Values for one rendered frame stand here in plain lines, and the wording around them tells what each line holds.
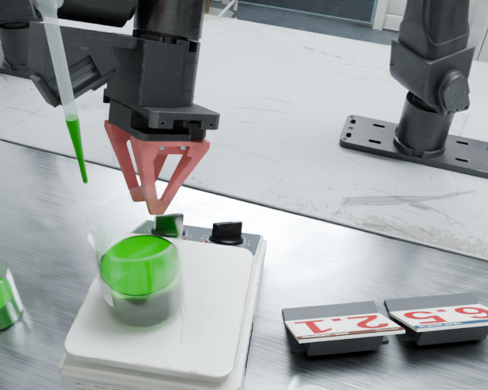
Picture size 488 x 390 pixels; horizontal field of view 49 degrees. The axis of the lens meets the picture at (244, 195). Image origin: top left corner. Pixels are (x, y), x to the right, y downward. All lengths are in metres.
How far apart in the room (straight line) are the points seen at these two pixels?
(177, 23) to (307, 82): 0.44
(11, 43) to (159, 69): 0.47
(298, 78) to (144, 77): 0.47
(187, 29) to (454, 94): 0.33
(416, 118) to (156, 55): 0.37
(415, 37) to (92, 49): 0.36
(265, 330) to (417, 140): 0.33
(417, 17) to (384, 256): 0.26
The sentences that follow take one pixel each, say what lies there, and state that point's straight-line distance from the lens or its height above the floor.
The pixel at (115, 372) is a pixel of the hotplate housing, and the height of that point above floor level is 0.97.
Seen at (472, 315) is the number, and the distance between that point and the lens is 0.52.
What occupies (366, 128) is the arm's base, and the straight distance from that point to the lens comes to 0.75.
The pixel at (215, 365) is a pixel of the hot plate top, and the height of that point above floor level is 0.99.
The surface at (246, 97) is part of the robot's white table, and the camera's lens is 0.80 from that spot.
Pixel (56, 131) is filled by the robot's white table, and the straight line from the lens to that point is 0.75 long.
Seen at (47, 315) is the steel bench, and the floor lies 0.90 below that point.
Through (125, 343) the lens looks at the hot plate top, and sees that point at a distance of 0.39.
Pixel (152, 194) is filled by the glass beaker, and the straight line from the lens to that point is 0.38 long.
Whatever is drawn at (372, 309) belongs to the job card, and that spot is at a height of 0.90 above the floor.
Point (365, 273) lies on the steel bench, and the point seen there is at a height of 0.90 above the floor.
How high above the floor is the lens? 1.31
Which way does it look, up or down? 41 degrees down
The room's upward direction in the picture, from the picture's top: 3 degrees clockwise
